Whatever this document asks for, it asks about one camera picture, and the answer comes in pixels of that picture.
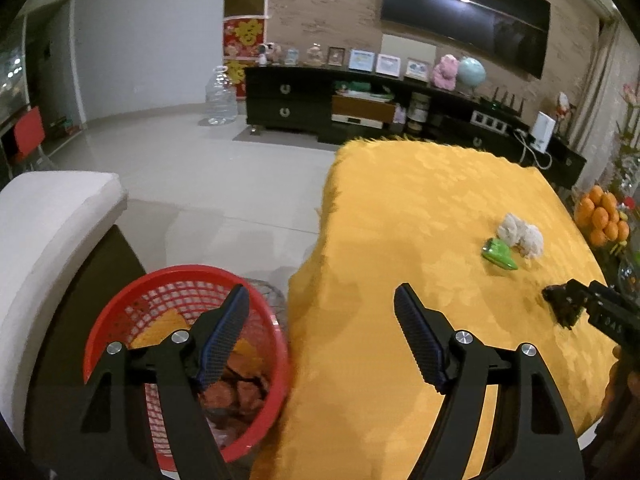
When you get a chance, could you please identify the crumpled grey-white tissue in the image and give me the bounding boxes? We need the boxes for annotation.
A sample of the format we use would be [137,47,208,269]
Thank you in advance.
[496,212,545,261]

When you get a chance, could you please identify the green items on shelf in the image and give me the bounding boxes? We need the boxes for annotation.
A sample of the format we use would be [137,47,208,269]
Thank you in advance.
[335,81,394,99]

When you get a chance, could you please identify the large clear water bottle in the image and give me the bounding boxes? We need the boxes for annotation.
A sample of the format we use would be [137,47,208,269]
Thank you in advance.
[204,65,239,126]

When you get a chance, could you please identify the blue photo frame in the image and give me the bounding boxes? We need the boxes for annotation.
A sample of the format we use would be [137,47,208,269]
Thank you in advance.
[348,49,376,72]

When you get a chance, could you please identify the person's right hand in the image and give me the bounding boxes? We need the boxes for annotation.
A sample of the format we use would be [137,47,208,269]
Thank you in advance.
[602,345,626,411]

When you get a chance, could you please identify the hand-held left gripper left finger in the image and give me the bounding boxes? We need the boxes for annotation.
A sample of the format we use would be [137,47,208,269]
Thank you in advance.
[80,284,251,480]

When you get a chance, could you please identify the wooden photo frame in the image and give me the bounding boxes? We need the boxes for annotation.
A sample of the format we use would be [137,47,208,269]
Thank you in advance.
[404,58,432,82]

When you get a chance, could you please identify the pile of oranges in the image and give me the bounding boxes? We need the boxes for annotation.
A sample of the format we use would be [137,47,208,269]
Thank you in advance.
[574,185,631,247]

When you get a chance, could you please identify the white board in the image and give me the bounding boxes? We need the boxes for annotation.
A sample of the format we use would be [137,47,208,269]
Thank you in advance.
[382,32,437,74]

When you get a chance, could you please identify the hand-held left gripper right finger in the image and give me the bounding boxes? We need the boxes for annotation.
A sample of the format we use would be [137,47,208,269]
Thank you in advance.
[393,282,586,480]

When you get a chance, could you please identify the green wrapper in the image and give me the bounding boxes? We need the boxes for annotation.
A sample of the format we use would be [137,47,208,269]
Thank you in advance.
[481,238,520,271]

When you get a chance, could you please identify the yellow patterned tablecloth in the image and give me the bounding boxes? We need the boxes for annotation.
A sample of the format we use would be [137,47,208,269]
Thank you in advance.
[248,137,622,480]

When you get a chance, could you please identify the white socket panel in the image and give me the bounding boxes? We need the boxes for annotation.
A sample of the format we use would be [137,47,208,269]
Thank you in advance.
[470,110,509,131]

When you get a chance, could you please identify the black plastic bag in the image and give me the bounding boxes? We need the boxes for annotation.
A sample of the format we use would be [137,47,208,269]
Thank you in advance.
[542,284,584,331]

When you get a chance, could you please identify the glass vase with pink roses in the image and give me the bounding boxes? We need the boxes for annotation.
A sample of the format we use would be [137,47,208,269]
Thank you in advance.
[606,82,640,201]

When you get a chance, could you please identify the brown and white box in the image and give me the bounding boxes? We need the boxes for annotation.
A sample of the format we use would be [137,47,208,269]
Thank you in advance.
[331,95,394,126]

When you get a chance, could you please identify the wall-mounted television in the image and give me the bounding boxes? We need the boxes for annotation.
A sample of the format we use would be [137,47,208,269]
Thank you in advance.
[381,0,552,80]

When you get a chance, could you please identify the round canister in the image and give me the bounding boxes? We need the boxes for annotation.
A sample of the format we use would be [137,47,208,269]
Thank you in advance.
[406,92,431,134]

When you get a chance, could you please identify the red and gold poster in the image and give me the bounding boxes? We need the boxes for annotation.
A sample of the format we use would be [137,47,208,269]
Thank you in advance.
[222,16,266,98]

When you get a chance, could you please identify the red chair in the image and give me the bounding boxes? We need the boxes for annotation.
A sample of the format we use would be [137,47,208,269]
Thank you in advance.
[12,106,49,167]

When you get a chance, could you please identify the white photo frame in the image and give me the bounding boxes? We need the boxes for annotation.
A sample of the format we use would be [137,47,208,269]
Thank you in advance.
[376,53,402,77]

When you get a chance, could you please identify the pink plush toy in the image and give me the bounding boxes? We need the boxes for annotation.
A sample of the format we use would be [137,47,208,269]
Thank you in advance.
[432,54,461,90]

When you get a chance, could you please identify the white cable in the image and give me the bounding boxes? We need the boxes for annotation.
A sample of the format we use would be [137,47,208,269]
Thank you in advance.
[515,130,553,170]

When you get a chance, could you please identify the black router with antennas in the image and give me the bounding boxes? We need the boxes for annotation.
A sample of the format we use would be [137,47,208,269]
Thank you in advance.
[479,87,526,117]

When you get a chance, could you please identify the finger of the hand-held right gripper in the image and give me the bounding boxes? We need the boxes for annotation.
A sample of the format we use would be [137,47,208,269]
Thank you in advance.
[575,304,640,349]
[565,280,640,311]

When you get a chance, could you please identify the red plastic basket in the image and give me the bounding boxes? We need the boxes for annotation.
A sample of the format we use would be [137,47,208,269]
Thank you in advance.
[82,266,292,465]

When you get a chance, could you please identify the light blue globe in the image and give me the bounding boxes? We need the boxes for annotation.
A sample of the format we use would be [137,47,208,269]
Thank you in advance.
[457,56,487,97]

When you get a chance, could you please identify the black TV cabinet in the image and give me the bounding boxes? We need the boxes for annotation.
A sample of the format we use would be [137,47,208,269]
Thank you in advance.
[244,66,588,187]

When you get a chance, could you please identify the white figurine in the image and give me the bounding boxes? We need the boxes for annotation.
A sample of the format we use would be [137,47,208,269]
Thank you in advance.
[555,92,576,136]

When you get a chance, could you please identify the white upright device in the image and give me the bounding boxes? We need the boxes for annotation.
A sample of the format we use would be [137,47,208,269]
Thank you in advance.
[532,111,557,152]

